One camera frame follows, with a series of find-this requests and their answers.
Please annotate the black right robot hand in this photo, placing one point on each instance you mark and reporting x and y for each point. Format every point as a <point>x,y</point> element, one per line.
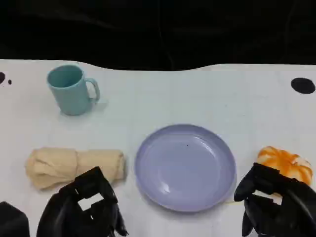
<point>284,217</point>

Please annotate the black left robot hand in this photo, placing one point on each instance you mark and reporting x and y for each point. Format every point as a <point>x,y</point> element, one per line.
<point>64,217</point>

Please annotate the beige towel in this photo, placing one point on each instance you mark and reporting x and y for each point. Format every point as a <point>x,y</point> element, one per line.
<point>61,163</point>

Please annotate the orange and white bread roll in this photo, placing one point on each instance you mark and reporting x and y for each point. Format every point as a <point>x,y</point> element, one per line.
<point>284,160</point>

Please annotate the lilac plate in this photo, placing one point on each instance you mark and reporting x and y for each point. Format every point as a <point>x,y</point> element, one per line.
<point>185,170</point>

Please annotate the pale green mug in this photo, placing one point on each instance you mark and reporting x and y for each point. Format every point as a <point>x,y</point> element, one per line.
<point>71,98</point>

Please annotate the round black table grommet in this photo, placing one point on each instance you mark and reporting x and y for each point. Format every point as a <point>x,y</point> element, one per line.
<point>303,85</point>
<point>1,77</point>

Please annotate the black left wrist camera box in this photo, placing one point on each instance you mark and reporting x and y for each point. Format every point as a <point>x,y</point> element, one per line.
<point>12,222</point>

